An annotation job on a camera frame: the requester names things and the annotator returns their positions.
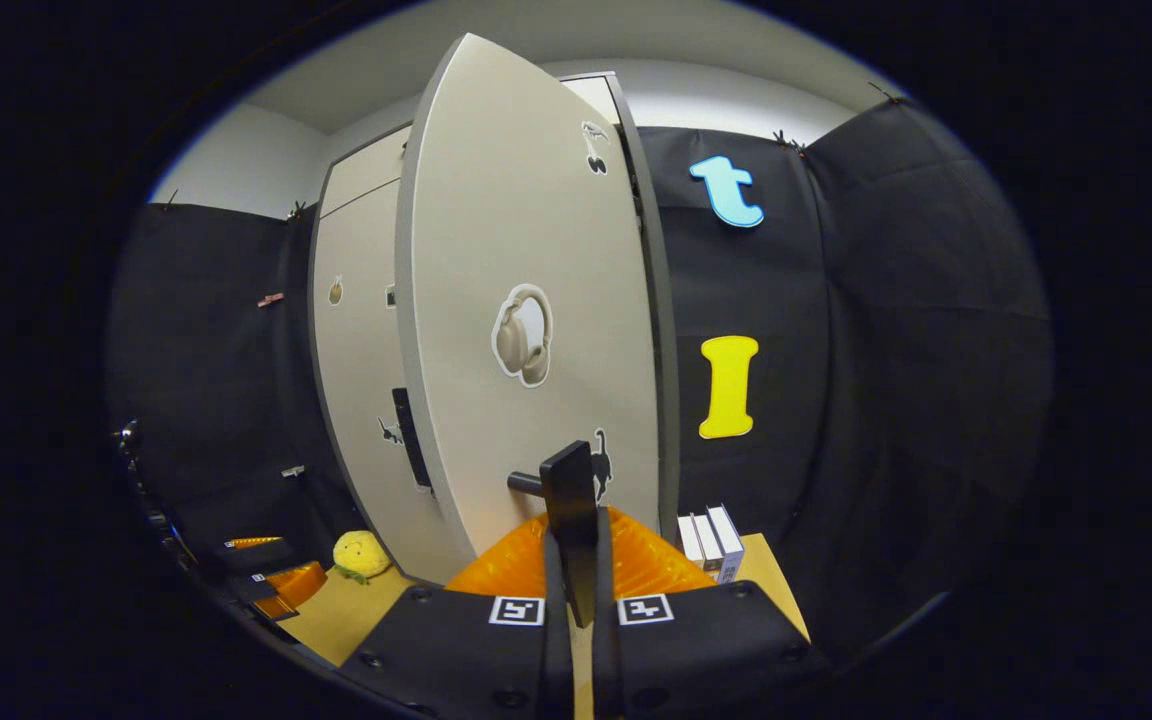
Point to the white door with camera sticker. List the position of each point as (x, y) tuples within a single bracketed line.
[(361, 380)]

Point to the black backdrop cloth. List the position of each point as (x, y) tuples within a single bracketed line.
[(206, 340), (886, 350)]

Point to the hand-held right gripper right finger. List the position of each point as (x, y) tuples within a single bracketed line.
[(608, 660)]

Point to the red clip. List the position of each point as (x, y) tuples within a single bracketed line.
[(270, 299)]

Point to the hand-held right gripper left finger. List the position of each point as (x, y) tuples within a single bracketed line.
[(556, 660)]

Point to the white door with headphone sticker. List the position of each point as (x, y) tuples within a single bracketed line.
[(496, 220)]

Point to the white double-door shoe cabinet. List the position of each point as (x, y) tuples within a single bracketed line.
[(356, 170)]

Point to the black clip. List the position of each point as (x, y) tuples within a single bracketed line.
[(788, 138), (296, 210), (886, 94)]

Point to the yellow plush toy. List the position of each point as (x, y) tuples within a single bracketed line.
[(361, 555)]

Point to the small white box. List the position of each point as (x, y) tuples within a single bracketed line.
[(728, 540), (708, 542), (688, 540)]

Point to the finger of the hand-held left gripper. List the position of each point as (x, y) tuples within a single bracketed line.
[(261, 552), (291, 590)]

